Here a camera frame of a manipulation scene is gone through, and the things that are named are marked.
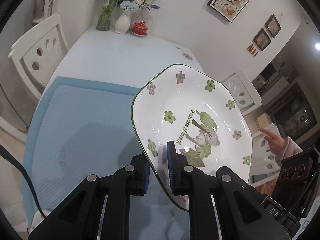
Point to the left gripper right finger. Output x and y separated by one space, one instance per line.
222 206

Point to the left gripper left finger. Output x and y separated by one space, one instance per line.
98 208

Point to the hexagonal green flower plate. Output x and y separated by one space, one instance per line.
201 117

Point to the pink sleeve forearm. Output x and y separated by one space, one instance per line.
288 148

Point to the person's right hand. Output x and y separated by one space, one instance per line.
275 141

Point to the near right white chair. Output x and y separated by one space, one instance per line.
263 161

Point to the dark display cabinet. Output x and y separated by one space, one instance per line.
293 113

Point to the light blue table mat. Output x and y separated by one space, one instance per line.
80 128

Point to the far right white chair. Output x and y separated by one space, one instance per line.
243 92

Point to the small framed picture lower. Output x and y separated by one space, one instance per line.
262 39

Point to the small framed picture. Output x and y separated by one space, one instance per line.
273 26
262 39

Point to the white chair with cutouts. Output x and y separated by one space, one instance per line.
36 55

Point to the small framed picture upper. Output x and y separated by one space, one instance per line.
273 26

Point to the green glass vase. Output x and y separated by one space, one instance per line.
104 20

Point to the red lidded teacup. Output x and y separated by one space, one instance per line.
140 28

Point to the white ceramic vase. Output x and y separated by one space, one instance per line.
123 22

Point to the orange hanging wall ornament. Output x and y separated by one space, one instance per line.
253 50

